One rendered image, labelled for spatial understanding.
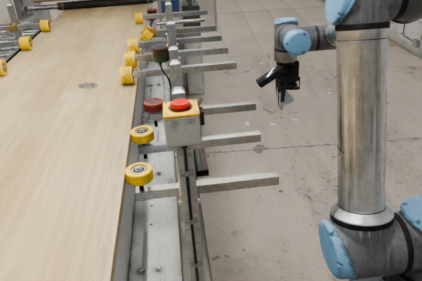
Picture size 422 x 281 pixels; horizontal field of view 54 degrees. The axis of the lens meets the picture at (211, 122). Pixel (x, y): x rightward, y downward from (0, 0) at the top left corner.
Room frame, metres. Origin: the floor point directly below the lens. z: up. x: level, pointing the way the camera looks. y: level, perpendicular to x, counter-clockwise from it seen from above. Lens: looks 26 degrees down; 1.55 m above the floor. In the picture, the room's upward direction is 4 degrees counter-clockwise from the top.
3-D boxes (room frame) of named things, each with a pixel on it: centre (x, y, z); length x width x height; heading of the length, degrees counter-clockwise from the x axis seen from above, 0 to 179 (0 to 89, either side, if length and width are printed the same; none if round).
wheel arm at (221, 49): (2.04, 0.14, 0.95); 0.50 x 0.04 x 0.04; 95
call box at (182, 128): (0.74, 0.06, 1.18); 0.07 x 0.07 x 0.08; 5
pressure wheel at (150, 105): (1.53, 0.23, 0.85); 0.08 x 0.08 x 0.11
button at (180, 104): (0.74, 0.06, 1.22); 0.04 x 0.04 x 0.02
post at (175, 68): (1.25, 0.10, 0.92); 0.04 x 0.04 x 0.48; 5
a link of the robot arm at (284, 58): (1.58, -0.31, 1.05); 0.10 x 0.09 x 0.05; 6
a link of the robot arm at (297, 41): (1.46, -0.33, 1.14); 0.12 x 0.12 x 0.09; 4
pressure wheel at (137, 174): (1.03, 0.22, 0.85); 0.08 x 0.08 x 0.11
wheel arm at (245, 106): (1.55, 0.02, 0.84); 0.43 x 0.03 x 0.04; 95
